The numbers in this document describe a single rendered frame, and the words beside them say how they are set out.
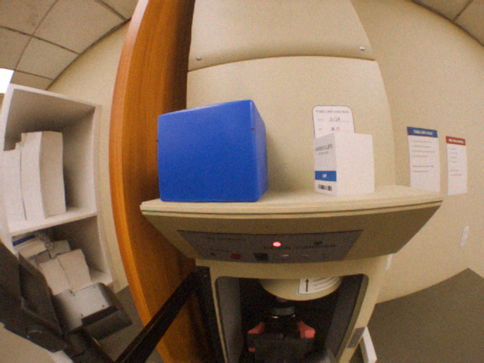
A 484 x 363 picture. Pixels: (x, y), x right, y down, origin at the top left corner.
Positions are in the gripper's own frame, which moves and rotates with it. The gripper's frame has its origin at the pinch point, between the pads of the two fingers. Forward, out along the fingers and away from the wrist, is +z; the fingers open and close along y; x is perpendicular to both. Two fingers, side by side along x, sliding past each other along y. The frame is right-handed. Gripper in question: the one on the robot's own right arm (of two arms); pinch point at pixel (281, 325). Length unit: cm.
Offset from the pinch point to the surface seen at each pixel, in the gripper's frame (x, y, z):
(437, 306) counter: 25, -73, 12
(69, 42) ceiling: -151, 139, 9
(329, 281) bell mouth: -15.5, -8.4, -6.3
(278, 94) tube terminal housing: -45.7, -0.6, -11.9
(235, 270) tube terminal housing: -20.0, 7.5, -9.4
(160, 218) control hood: -30.2, 12.3, -20.9
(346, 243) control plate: -26.3, -6.6, -18.0
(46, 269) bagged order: 5, 113, -2
